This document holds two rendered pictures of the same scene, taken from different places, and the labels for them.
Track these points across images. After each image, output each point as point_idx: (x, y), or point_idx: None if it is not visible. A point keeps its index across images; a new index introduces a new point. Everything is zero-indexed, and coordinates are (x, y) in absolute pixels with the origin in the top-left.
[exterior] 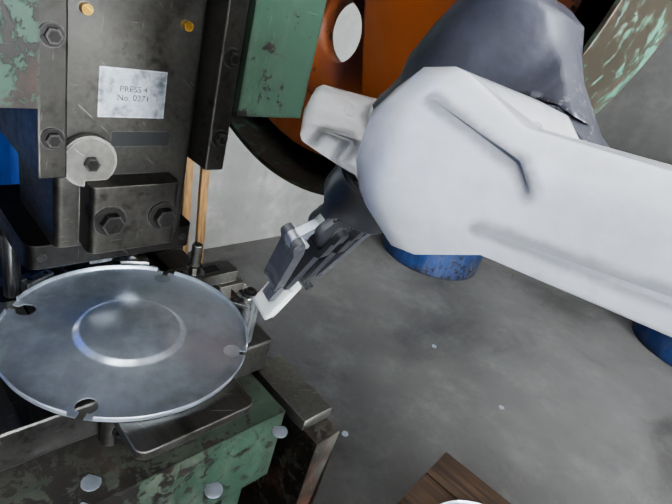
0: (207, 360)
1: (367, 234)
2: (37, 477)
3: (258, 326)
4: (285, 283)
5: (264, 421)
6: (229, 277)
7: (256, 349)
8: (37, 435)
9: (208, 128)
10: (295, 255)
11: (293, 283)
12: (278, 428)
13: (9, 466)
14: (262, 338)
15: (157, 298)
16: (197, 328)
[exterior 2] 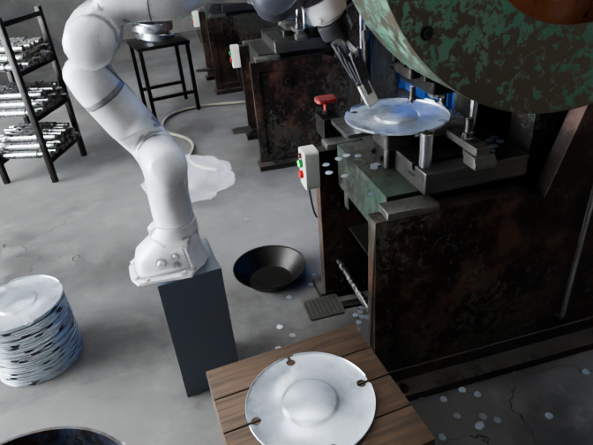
0: (374, 127)
1: (350, 57)
2: (364, 148)
3: (438, 171)
4: (349, 74)
5: (380, 191)
6: (472, 150)
7: (419, 172)
8: (372, 136)
9: None
10: (334, 50)
11: (353, 78)
12: (373, 192)
13: (369, 143)
14: (425, 171)
15: (422, 119)
16: (398, 126)
